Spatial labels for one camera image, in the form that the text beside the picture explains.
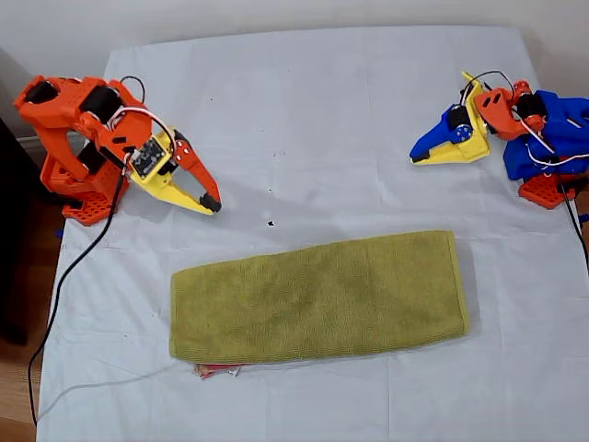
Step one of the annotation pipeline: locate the black cable of blue arm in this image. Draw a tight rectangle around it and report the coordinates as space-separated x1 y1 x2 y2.
558 181 589 268

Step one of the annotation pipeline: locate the dark wooden furniture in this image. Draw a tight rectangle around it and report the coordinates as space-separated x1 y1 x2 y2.
0 117 52 346

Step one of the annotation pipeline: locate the pale blue table cover sheet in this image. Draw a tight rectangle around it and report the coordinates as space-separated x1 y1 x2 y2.
35 25 589 442

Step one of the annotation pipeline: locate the green towel with pink border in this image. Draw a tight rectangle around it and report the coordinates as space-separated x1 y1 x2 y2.
167 228 471 381

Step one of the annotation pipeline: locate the black cable of red arm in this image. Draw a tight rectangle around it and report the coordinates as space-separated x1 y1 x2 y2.
27 172 126 427

